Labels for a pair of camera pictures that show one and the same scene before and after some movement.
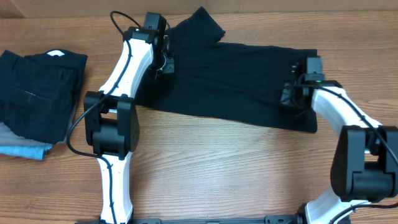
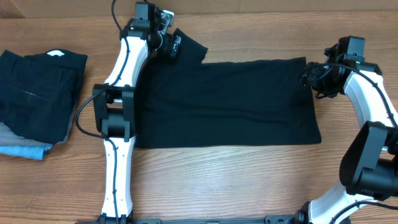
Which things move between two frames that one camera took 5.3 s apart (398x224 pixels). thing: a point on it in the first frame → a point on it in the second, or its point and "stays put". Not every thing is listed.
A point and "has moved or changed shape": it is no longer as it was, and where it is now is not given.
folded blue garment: (28, 151) stays put
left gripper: (170, 68) → (166, 47)
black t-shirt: (237, 82) has moved or changed shape
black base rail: (270, 219) stays put
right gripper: (289, 94) → (310, 78)
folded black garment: (38, 93) stays put
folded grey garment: (9, 136) stays put
